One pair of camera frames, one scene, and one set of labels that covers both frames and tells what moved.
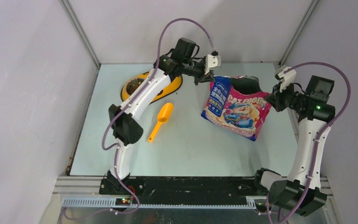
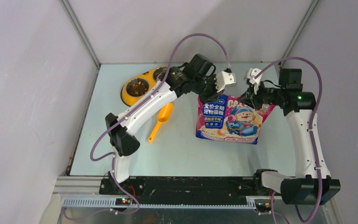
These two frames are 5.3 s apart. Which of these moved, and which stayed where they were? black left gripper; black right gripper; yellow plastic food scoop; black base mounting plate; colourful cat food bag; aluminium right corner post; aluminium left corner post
Moved: black right gripper; colourful cat food bag; black left gripper
Stayed: aluminium left corner post; yellow plastic food scoop; aluminium right corner post; black base mounting plate
